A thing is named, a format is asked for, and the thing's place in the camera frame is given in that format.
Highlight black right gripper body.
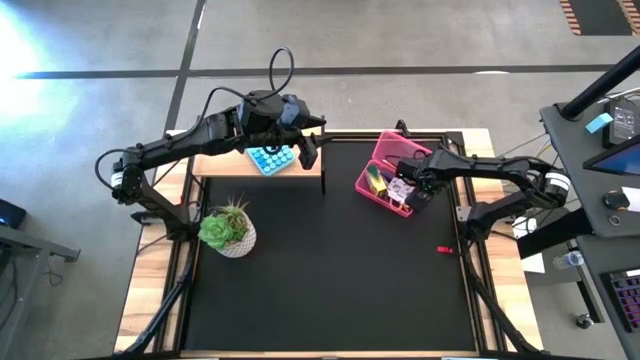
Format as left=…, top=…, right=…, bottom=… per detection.
left=397, top=148, right=454, bottom=196

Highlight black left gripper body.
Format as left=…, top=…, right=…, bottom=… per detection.
left=237, top=89, right=306, bottom=146

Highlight pink translucent plastic pencil case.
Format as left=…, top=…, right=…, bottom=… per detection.
left=354, top=130, right=437, bottom=219

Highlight yellow crayon box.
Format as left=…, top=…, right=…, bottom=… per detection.
left=366, top=164, right=389, bottom=198

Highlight teal desk calculator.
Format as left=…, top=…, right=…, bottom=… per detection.
left=245, top=143, right=297, bottom=177

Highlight wooden shelf black metal legs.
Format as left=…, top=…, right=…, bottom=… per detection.
left=192, top=113, right=327, bottom=196

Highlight white triangle-patterned plant pot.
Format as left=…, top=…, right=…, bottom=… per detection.
left=214, top=219, right=258, bottom=260

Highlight green artificial succulent plant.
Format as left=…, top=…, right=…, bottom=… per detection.
left=197, top=199, right=250, bottom=251

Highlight white paper sheet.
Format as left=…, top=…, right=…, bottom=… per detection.
left=621, top=185, right=640, bottom=214
left=510, top=217, right=547, bottom=275

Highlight black table mat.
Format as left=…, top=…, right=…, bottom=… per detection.
left=182, top=133, right=477, bottom=352

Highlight dark gray side desk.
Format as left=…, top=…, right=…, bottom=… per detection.
left=539, top=97, right=640, bottom=360

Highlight clear water bottle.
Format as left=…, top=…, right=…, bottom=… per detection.
left=552, top=249, right=585, bottom=271

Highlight light blue block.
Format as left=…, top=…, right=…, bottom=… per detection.
left=584, top=112, right=614, bottom=135

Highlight black computer mouse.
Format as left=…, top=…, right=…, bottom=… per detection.
left=601, top=190, right=631, bottom=211

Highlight black slanted pole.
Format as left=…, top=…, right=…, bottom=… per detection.
left=559, top=44, right=640, bottom=122

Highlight black flat screen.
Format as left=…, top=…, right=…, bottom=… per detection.
left=582, top=133, right=640, bottom=177

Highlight black power adapter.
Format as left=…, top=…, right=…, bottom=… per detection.
left=602, top=97, right=640, bottom=149

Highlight black keyboard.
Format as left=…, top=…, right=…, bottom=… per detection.
left=601, top=268, right=640, bottom=334

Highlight black mat orange striped edge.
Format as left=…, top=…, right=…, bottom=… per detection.
left=558, top=0, right=640, bottom=37

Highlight black device blue light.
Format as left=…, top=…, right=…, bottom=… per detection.
left=0, top=198, right=28, bottom=231

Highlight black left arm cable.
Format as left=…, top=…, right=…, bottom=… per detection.
left=93, top=46, right=296, bottom=191

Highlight black aluminium table frame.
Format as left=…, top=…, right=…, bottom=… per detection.
left=112, top=113, right=549, bottom=360

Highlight black clamp mount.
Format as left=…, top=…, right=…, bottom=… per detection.
left=130, top=208, right=166, bottom=226

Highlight gray metal desk frame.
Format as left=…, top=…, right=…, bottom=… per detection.
left=0, top=222, right=81, bottom=265

